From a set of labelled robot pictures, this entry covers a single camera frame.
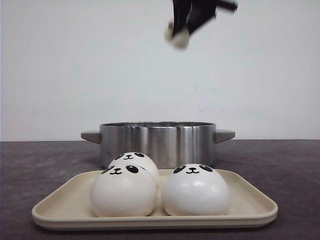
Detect panda bun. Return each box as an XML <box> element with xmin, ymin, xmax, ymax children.
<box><xmin>162</xmin><ymin>163</ymin><xmax>231</xmax><ymax>216</ymax></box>
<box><xmin>164</xmin><ymin>25</ymin><xmax>190</xmax><ymax>50</ymax></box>
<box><xmin>108</xmin><ymin>151</ymin><xmax>159</xmax><ymax>185</ymax></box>
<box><xmin>90</xmin><ymin>163</ymin><xmax>157</xmax><ymax>217</ymax></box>

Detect stainless steel steamer pot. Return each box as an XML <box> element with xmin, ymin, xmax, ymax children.
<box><xmin>80</xmin><ymin>121</ymin><xmax>236</xmax><ymax>169</ymax></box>

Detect cream rectangular tray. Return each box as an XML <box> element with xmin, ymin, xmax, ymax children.
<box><xmin>31</xmin><ymin>169</ymin><xmax>278</xmax><ymax>231</ymax></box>

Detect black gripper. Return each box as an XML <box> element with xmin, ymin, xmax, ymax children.
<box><xmin>172</xmin><ymin>0</ymin><xmax>238</xmax><ymax>37</ymax></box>

